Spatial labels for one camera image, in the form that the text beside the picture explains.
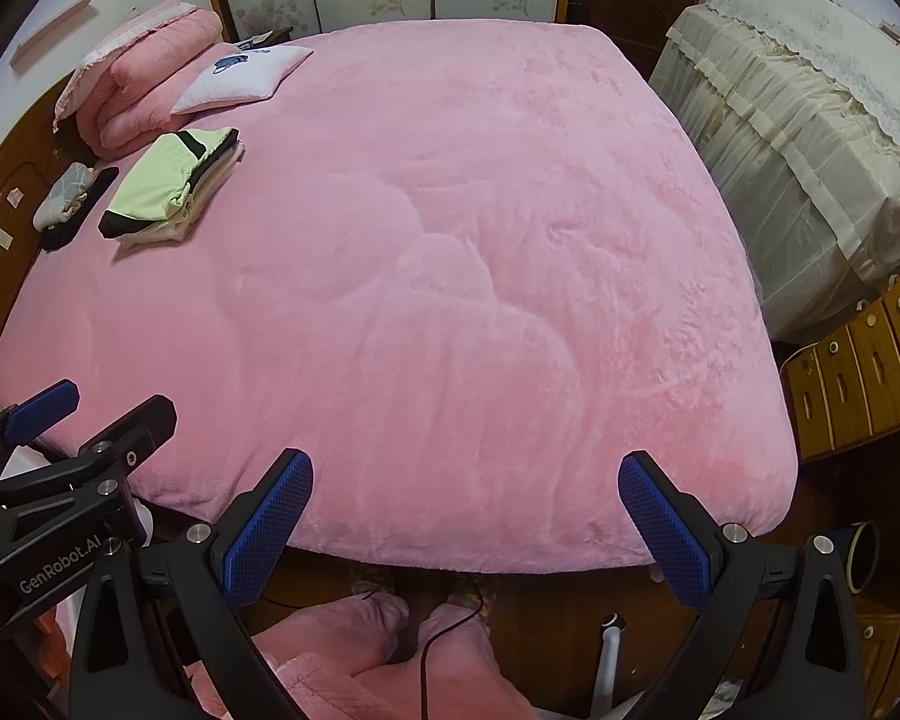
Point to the white pole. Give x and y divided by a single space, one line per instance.
611 660

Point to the folded grey cloth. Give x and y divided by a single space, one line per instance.
64 195

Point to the green and black garment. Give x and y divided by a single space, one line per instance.
157 180

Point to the folded cream clothes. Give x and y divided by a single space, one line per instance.
202 195

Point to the black cloth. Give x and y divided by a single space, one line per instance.
82 217

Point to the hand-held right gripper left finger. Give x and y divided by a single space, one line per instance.
266 532

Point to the person's pink-clad legs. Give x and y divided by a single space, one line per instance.
360 645

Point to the white pillow with blue print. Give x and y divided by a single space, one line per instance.
232 79

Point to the pink bed blanket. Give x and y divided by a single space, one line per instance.
457 315

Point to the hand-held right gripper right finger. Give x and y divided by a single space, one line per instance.
664 532

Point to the wooden headboard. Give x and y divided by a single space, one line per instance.
0 240

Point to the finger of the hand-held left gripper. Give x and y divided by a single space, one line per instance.
45 409
139 431

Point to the wooden drawer cabinet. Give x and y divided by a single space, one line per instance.
862 382

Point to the folded pink quilt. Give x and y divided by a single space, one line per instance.
150 67

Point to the pale wall shelf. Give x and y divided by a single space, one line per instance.
60 26

